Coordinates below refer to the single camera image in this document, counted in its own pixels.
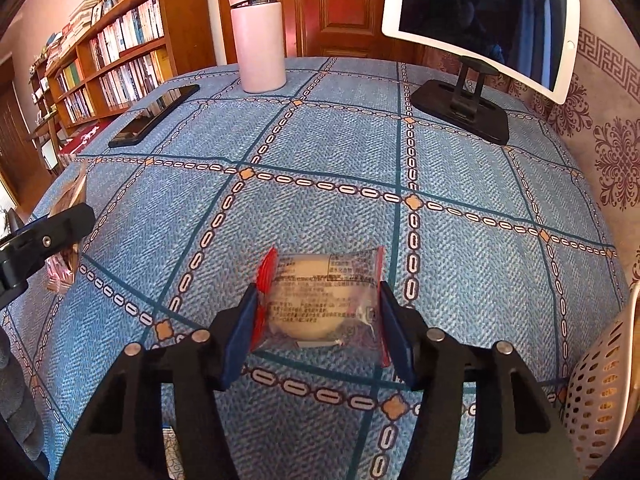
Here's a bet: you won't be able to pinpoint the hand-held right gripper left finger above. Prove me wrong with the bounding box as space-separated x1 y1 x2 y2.
55 284 259 480

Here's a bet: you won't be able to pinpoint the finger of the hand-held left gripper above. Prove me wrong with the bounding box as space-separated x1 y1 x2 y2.
0 203 96 306

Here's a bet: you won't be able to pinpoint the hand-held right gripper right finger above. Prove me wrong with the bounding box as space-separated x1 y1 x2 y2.
378 280 583 480

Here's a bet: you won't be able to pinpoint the clear brown snack packet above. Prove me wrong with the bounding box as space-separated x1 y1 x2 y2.
46 165 89 294

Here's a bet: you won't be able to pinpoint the clear pastry packet red ends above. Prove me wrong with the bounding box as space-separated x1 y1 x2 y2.
248 246 396 367

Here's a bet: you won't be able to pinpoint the white plastic basket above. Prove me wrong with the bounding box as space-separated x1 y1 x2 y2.
564 280 640 479

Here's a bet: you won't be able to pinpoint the person's left hand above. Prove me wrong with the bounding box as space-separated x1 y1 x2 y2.
0 330 49 477

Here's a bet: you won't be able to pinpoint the red box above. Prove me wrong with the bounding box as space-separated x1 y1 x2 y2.
57 120 121 157

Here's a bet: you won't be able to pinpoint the dark wooden side door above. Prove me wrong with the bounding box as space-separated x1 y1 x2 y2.
0 55 39 202

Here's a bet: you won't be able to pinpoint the black smartphone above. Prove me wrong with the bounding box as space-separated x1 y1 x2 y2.
108 83 201 149

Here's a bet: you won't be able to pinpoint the blue printed tablecloth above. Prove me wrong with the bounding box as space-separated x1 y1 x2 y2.
0 55 634 480

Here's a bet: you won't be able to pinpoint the rows of shelved books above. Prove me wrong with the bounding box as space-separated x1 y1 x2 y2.
30 0 168 122

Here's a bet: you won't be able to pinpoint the black tablet stand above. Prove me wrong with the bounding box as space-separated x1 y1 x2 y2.
410 55 511 146

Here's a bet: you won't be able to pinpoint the wooden bookcase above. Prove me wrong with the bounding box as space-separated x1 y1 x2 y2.
27 0 211 162

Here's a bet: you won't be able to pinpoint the pink insulated bottle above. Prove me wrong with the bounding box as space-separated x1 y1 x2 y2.
225 0 288 94

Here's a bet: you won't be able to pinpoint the white tablet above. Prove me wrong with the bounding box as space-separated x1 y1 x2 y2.
381 0 581 106

